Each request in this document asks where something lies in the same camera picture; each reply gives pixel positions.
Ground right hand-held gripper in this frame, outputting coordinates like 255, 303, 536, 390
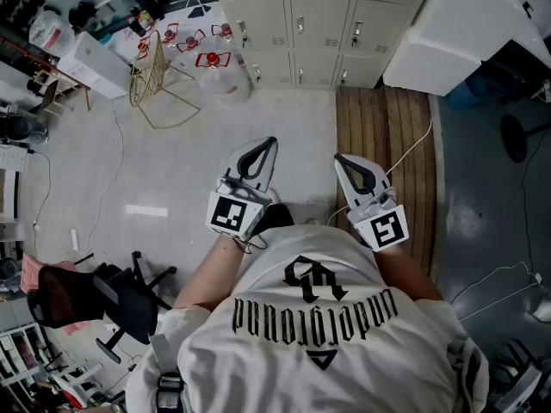
334, 153, 410, 253

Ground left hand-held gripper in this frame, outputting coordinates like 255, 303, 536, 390
205, 137, 279, 243

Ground white metal locker cabinet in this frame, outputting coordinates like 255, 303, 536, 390
206, 0, 440, 90

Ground person's left forearm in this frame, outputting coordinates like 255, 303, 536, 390
171, 232, 242, 311

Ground person's right forearm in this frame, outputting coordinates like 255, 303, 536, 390
374, 241, 444, 303

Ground person's black shorts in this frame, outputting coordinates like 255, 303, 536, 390
253, 203, 297, 237

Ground wooden slat platform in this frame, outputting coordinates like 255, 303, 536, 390
335, 86, 438, 274

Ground large white block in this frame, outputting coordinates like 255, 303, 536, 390
382, 0, 551, 98

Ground person's white printed t-shirt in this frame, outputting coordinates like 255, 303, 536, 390
124, 224, 492, 413

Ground dark bottle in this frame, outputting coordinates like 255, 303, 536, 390
127, 15, 147, 38

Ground black office chair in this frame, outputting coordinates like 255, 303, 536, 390
25, 250, 178, 365

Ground white flat box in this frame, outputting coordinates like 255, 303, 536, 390
58, 31, 133, 99

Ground small wooden stool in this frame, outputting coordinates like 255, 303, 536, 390
32, 69, 94, 118

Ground black round fan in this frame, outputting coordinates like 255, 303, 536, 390
2, 113, 49, 145

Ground white ribbed heater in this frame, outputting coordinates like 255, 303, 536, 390
0, 144, 29, 172

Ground clear plastic jug red label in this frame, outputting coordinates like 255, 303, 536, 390
28, 9, 77, 58

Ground white shelf unit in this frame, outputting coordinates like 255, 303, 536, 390
0, 321, 51, 413

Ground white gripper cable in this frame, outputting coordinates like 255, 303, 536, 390
385, 118, 434, 178

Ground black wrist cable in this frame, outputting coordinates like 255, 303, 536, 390
232, 230, 268, 256

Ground gold wire basket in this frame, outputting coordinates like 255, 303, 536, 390
128, 30, 201, 131

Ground black pedestal fan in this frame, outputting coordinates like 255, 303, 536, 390
500, 113, 551, 164

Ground grey strap with black buckle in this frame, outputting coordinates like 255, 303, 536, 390
150, 333, 186, 413

